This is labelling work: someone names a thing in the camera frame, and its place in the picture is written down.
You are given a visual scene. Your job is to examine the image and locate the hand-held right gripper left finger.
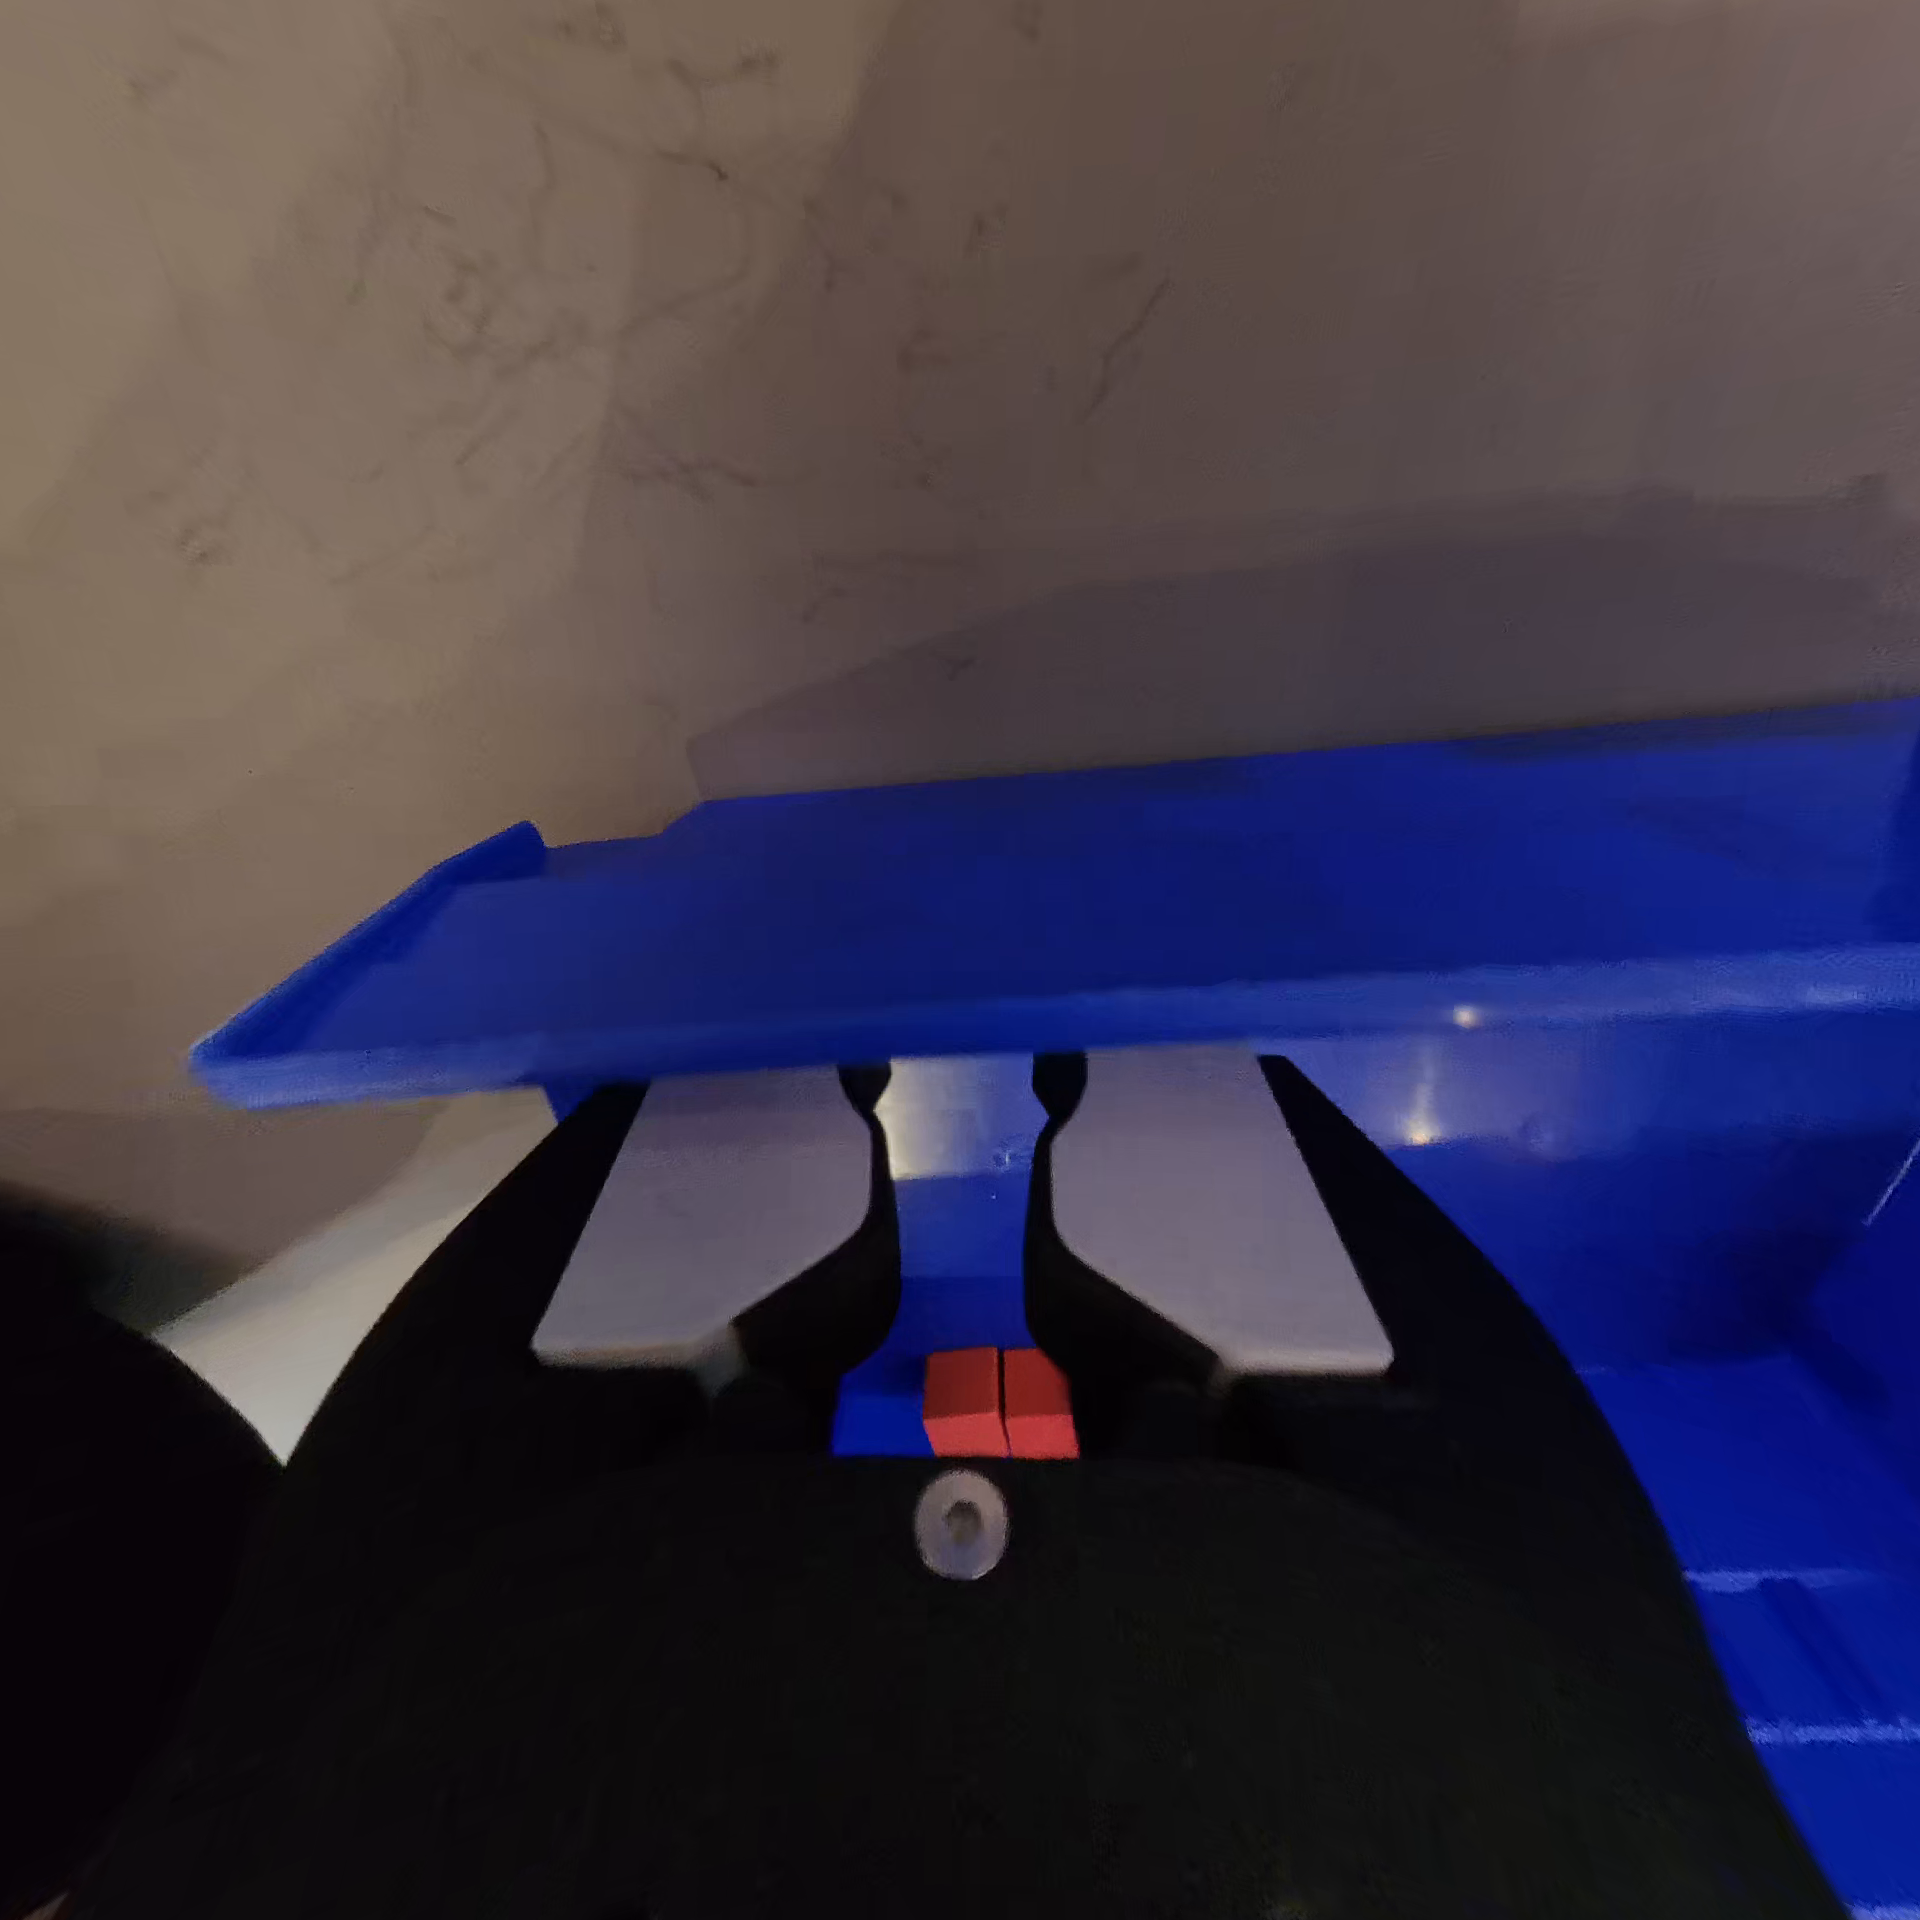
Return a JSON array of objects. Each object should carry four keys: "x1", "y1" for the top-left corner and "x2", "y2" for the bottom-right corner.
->
[{"x1": 532, "y1": 1055, "x2": 906, "y2": 1412}]

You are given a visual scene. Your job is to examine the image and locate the red wooden cube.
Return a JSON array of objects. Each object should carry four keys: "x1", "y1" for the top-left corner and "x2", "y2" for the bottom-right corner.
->
[
  {"x1": 1001, "y1": 1347, "x2": 1081, "y2": 1461},
  {"x1": 922, "y1": 1347, "x2": 1003, "y2": 1461}
]

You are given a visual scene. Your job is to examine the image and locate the blue plastic storage bin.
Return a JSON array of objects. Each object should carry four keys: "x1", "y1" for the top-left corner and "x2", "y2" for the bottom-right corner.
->
[{"x1": 187, "y1": 697, "x2": 1920, "y2": 1920}]

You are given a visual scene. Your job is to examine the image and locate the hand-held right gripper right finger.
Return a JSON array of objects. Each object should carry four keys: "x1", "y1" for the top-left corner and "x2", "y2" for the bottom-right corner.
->
[{"x1": 1023, "y1": 1054, "x2": 1397, "y2": 1420}]

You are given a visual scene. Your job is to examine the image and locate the black rounded object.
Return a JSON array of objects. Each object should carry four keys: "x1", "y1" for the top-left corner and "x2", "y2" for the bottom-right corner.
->
[{"x1": 0, "y1": 1183, "x2": 287, "y2": 1920}]

